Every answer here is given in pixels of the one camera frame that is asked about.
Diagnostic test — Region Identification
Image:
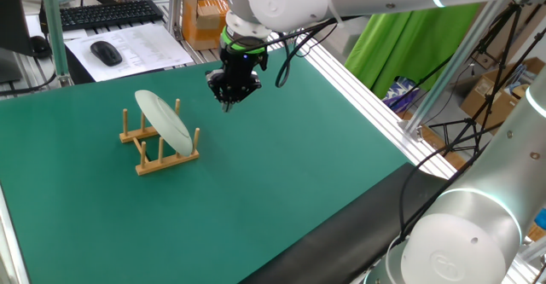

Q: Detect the white printed paper sheet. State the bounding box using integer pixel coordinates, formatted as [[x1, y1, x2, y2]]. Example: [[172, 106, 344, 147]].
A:
[[63, 22, 195, 83]]

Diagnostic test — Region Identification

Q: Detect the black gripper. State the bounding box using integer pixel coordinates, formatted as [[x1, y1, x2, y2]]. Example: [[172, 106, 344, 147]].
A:
[[206, 47, 270, 113]]

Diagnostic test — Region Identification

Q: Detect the brown cardboard box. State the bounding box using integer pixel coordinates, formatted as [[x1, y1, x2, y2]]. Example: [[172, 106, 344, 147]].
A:
[[182, 0, 231, 51]]

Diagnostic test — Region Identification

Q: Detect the wooden dish rack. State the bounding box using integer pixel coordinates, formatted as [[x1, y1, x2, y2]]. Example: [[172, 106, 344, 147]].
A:
[[119, 98, 201, 177]]

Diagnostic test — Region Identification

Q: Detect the black desk cable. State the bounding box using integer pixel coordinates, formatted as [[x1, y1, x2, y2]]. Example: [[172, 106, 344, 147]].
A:
[[0, 71, 59, 98]]

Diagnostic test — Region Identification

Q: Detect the green wrist adapter ring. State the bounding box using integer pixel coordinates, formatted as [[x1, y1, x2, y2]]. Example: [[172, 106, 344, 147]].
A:
[[219, 26, 268, 55]]

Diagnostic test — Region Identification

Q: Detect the black base cable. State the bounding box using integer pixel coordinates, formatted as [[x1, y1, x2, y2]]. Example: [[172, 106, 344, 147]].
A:
[[398, 121, 491, 245]]

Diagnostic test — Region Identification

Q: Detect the aluminium frame post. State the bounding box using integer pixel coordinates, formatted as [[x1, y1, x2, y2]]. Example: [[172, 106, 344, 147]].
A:
[[166, 0, 185, 40], [403, 0, 508, 142], [38, 0, 73, 88]]

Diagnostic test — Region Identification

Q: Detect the black computer mouse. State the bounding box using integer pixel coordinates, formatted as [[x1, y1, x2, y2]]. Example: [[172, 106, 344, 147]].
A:
[[90, 40, 124, 67]]

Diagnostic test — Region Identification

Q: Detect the blue white patterned bag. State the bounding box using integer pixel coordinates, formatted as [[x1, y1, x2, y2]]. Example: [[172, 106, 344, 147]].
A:
[[382, 77, 421, 113]]

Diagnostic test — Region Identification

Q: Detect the green table mat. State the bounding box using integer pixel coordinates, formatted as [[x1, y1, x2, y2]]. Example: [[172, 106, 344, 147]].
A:
[[0, 44, 413, 284]]

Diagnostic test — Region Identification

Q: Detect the black camera tripod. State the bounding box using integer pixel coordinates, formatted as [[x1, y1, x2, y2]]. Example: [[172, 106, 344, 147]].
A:
[[428, 2, 546, 157]]

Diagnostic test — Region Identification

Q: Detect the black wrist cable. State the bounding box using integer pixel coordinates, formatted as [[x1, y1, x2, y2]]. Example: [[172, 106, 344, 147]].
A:
[[275, 17, 342, 89]]

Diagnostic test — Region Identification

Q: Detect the black computer monitor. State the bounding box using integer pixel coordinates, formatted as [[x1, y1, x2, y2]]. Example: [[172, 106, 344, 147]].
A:
[[0, 0, 35, 84]]

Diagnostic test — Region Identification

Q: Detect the white plastic box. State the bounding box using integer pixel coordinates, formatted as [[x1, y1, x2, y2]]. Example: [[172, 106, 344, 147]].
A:
[[317, 14, 370, 66]]

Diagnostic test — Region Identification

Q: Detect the black table mat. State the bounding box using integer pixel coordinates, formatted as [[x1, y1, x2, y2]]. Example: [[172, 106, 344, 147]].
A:
[[238, 162, 453, 284]]

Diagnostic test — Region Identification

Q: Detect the pale green round dish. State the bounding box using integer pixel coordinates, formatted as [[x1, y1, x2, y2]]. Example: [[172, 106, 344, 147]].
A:
[[134, 89, 195, 158]]

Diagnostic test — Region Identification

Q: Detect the black keyboard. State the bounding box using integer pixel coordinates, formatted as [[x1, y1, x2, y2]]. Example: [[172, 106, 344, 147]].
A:
[[40, 0, 165, 32]]

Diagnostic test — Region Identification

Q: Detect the green fabric curtain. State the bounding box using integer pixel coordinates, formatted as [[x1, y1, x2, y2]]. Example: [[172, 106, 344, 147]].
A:
[[344, 2, 483, 100]]

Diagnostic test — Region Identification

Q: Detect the open cardboard box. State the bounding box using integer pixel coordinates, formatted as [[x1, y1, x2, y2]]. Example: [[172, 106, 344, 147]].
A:
[[460, 57, 546, 125]]

